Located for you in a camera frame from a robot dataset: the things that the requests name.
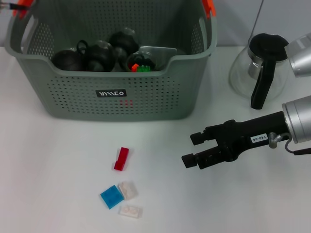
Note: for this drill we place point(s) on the blue flat toy plate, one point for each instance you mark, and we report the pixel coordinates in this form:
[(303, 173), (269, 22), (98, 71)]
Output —
[(111, 197)]

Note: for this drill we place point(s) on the dark clay teapot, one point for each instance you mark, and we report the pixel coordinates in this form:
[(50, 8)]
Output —
[(65, 61)]

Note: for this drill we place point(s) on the green toy brick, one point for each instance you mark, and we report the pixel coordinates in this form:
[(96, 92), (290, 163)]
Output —
[(143, 69)]

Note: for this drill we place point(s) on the grey perforated storage basket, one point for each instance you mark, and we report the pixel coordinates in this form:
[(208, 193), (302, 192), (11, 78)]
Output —
[(121, 106)]

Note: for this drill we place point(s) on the white flat toy plate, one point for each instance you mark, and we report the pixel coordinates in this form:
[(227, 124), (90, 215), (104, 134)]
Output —
[(130, 211)]

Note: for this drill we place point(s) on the white toy brick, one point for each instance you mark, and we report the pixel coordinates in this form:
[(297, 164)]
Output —
[(127, 190)]

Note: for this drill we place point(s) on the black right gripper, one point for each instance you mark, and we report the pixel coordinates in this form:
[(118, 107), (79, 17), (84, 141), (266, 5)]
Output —
[(252, 134)]

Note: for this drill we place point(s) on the long dark red toy brick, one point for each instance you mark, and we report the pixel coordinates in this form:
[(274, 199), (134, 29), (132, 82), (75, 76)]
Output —
[(121, 159)]

